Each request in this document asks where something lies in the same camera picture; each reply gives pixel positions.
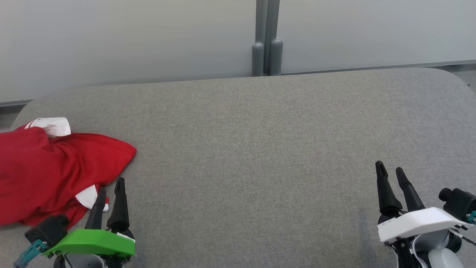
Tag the red and white shirt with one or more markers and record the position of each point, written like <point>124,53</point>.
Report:
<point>44,167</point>

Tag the grey partition post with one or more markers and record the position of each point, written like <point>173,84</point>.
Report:
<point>267,37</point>

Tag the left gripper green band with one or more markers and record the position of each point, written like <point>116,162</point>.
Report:
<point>93,241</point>

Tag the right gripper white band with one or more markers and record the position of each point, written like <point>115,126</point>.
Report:
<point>416,222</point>

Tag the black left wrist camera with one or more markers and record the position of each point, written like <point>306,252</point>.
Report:
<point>48,229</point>

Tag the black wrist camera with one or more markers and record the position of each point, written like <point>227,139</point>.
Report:
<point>459,203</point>
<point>48,229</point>

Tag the grey fabric sofa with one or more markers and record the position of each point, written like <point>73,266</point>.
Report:
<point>241,149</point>

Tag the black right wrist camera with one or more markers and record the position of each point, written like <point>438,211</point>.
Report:
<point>459,203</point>

